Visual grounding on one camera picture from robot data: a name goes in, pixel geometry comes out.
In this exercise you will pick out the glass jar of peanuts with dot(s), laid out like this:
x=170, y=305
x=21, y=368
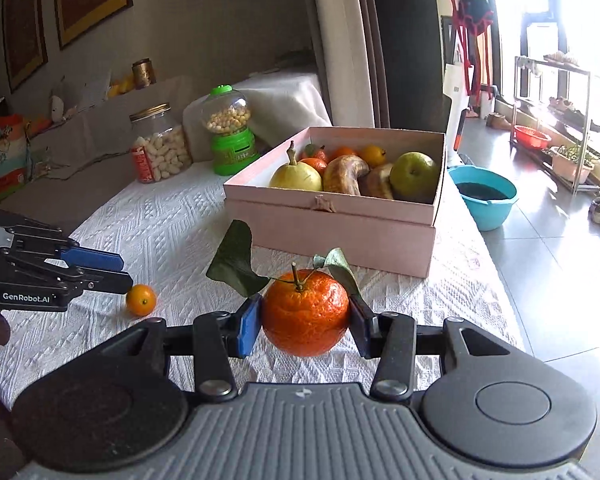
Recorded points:
x=165, y=152

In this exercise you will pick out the potted plant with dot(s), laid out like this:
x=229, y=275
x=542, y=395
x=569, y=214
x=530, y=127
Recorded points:
x=570, y=167

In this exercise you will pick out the beige draped cloth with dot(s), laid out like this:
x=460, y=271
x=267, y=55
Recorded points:
x=290, y=100

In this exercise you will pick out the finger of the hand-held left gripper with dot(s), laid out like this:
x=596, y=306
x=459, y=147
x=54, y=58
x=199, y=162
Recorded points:
x=110, y=282
x=95, y=259

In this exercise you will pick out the white paper sheet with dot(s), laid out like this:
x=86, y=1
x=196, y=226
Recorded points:
x=90, y=90

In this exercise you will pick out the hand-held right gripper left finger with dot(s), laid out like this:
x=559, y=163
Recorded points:
x=250, y=325

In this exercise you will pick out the leafy orange mandarin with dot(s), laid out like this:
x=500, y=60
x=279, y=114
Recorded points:
x=305, y=315

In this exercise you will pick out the large brown spotted banana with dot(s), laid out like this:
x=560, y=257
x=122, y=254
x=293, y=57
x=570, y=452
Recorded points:
x=345, y=175

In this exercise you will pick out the gold framed wall picture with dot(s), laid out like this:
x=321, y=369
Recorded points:
x=25, y=25
x=92, y=0

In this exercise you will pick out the red plastic basin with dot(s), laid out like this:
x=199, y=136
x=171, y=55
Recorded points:
x=530, y=137

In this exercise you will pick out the small white figurine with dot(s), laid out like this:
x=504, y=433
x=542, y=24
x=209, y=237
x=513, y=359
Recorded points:
x=57, y=109

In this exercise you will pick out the grey cloth covered sideboard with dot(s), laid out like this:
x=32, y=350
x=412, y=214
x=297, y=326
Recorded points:
x=95, y=130

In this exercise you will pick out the metal shoe rack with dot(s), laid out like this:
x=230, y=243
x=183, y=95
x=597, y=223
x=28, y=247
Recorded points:
x=530, y=62

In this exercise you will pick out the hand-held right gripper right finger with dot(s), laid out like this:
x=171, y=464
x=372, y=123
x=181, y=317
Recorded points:
x=361, y=325

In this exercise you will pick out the pink cardboard box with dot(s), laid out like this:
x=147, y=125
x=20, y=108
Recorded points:
x=340, y=240

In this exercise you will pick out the white standing appliance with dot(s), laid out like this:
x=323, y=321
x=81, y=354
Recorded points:
x=452, y=110

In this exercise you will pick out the green candy dispenser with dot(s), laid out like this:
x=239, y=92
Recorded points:
x=230, y=152

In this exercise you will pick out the brass tin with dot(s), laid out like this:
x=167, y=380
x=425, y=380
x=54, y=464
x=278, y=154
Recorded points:
x=143, y=74

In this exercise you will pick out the black framed window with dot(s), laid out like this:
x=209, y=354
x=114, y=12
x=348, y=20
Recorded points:
x=570, y=10

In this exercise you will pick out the blue plastic basin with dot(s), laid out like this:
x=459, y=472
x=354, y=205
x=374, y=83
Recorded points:
x=485, y=215

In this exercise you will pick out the brown shoe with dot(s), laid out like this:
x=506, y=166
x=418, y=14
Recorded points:
x=497, y=121

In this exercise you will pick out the yellow fruits on sideboard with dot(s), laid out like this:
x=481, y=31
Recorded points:
x=121, y=86

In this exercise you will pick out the colourful printed bag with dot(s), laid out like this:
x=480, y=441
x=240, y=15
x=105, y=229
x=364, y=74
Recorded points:
x=7, y=160

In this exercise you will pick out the yellow pear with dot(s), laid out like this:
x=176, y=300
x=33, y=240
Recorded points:
x=295, y=177

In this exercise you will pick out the yellow spotted banana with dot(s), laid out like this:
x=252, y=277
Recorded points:
x=380, y=182

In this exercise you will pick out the small orange mandarin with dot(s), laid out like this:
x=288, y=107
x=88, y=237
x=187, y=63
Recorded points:
x=141, y=300

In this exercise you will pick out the green pear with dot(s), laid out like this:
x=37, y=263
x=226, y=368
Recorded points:
x=415, y=175

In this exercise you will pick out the brown curtain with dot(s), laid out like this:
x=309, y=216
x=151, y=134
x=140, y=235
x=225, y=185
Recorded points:
x=410, y=35

